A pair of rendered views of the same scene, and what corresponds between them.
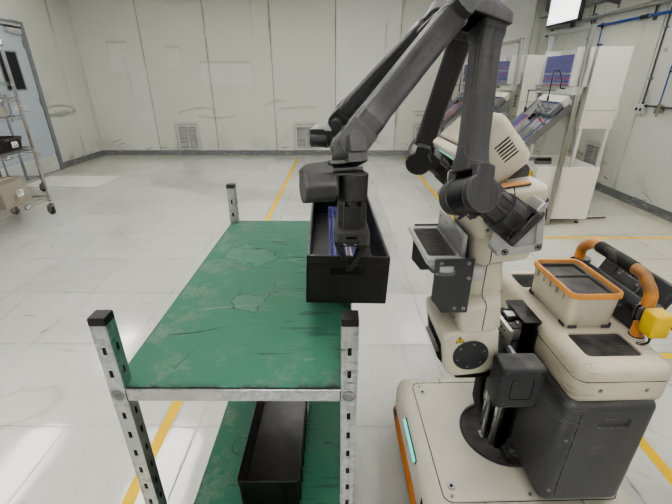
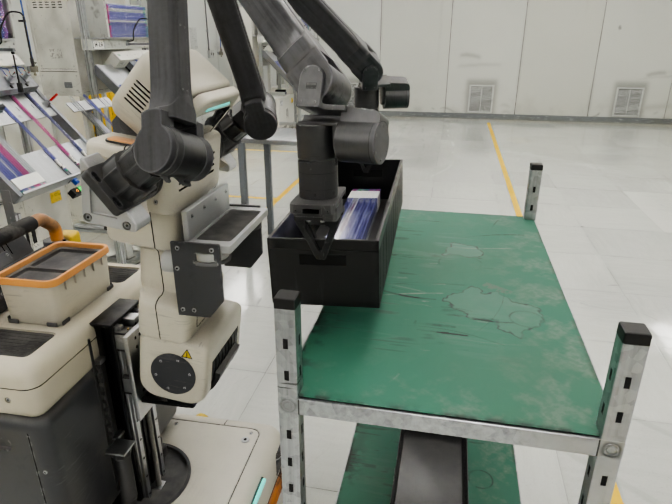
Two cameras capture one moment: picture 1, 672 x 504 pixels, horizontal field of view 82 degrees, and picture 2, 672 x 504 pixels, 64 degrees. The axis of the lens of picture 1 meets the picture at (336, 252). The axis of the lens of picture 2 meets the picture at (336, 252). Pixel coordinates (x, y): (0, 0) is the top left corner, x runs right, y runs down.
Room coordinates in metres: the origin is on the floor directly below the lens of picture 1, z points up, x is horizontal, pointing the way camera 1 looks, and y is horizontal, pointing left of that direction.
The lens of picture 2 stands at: (2.02, 0.16, 1.42)
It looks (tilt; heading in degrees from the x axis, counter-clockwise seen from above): 22 degrees down; 192
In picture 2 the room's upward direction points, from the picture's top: straight up
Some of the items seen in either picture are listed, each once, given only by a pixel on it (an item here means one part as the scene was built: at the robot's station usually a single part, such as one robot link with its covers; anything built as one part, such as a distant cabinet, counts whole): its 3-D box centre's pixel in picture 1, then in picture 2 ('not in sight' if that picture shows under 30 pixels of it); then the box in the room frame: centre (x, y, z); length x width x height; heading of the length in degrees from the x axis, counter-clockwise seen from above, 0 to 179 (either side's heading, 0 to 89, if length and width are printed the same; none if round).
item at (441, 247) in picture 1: (443, 256); (217, 244); (1.00, -0.31, 0.99); 0.28 x 0.16 x 0.22; 1
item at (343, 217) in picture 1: (351, 215); not in sight; (0.72, -0.03, 1.21); 0.10 x 0.07 x 0.07; 2
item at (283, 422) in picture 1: (282, 413); (430, 479); (0.98, 0.18, 0.41); 0.57 x 0.17 x 0.11; 0
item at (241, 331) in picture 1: (279, 381); (434, 431); (0.98, 0.18, 0.55); 0.91 x 0.46 x 1.10; 0
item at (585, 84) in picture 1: (558, 129); not in sight; (4.31, -2.39, 0.95); 1.36 x 0.82 x 1.90; 90
